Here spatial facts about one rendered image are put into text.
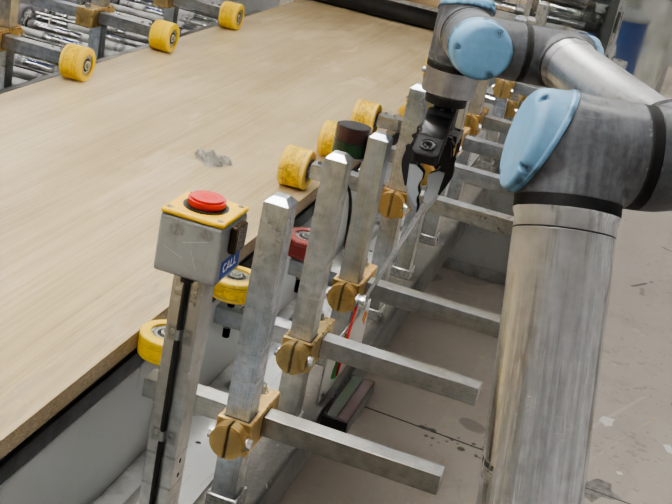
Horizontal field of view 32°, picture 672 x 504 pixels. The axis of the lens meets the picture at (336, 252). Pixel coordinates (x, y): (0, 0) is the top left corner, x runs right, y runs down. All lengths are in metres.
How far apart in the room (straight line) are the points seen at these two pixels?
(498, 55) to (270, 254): 0.52
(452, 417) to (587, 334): 2.29
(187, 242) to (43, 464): 0.48
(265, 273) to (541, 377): 0.43
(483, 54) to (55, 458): 0.85
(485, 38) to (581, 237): 0.62
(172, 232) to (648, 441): 2.69
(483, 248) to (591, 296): 3.30
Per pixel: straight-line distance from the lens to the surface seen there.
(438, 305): 2.01
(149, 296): 1.74
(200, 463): 1.89
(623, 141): 1.25
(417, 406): 3.51
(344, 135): 1.91
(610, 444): 3.63
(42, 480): 1.58
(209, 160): 2.35
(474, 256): 4.53
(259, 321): 1.50
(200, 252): 1.18
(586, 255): 1.22
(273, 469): 1.75
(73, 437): 1.62
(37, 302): 1.68
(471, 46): 1.77
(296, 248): 2.03
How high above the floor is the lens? 1.64
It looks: 21 degrees down
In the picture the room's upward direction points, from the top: 12 degrees clockwise
